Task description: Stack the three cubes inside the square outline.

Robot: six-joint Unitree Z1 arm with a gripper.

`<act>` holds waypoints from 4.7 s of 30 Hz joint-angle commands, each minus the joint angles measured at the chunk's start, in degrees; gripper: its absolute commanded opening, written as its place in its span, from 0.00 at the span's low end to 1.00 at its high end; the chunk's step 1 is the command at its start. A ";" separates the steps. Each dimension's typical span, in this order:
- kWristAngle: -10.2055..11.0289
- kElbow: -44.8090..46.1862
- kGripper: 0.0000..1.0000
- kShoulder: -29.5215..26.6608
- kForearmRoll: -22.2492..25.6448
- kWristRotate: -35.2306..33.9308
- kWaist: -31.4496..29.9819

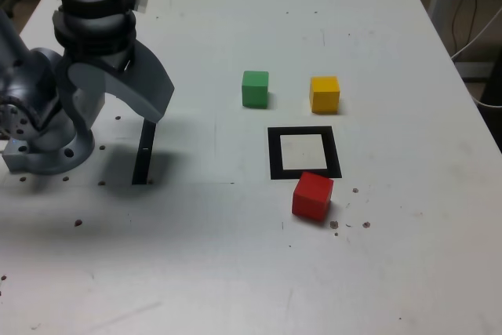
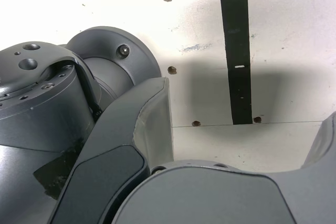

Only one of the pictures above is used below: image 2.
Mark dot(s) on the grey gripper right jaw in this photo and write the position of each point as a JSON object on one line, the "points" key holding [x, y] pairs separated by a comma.
{"points": [[210, 197]]}

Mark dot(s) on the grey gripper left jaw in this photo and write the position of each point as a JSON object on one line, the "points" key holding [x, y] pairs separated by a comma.
{"points": [[115, 140]]}

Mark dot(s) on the black tape strip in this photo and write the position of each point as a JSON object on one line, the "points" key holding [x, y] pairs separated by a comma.
{"points": [[236, 51]]}

